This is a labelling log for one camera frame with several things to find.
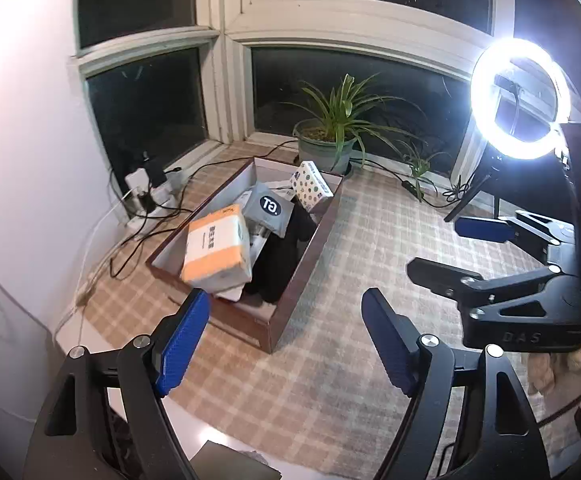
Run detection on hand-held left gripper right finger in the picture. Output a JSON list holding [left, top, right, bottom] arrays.
[[361, 287, 546, 480]]

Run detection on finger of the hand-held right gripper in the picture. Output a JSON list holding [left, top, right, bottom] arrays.
[[407, 257, 579, 320], [455, 210, 576, 261]]

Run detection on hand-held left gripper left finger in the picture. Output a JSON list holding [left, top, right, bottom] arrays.
[[23, 288, 212, 480]]

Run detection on silver wet wipe pack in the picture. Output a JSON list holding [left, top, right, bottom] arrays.
[[214, 220, 267, 305]]

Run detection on orange tissue pack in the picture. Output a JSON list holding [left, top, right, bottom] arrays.
[[179, 204, 254, 292]]

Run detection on brown cardboard box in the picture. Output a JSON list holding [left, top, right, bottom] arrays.
[[145, 156, 345, 354]]

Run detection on black cloth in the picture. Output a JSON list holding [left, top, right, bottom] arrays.
[[243, 205, 321, 305]]

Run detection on grey square packet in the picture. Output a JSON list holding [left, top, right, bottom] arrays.
[[243, 182, 296, 238]]

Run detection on dotted tissue pack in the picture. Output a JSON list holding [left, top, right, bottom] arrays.
[[289, 160, 335, 213]]

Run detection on black tripod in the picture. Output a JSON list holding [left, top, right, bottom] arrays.
[[443, 152, 509, 223]]

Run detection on checked tablecloth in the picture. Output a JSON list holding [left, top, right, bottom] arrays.
[[78, 140, 581, 480]]

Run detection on olive flat object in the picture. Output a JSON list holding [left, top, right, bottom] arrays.
[[190, 441, 277, 480]]

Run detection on white power strip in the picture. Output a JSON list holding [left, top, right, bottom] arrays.
[[124, 169, 184, 226]]

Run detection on black phone clamp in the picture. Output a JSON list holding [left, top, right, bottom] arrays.
[[493, 74, 526, 131]]

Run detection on black charger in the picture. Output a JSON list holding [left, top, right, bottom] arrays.
[[139, 151, 168, 186]]

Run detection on potted green plant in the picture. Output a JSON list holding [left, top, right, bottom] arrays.
[[283, 72, 454, 203]]

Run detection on black ring light cable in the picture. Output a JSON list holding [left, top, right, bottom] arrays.
[[358, 157, 471, 208]]

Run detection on white ring light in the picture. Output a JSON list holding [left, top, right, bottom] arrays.
[[471, 37, 571, 161]]

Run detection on black power cables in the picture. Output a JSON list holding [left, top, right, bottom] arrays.
[[108, 142, 301, 278]]

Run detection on white cable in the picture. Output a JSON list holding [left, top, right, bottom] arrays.
[[53, 187, 136, 336]]

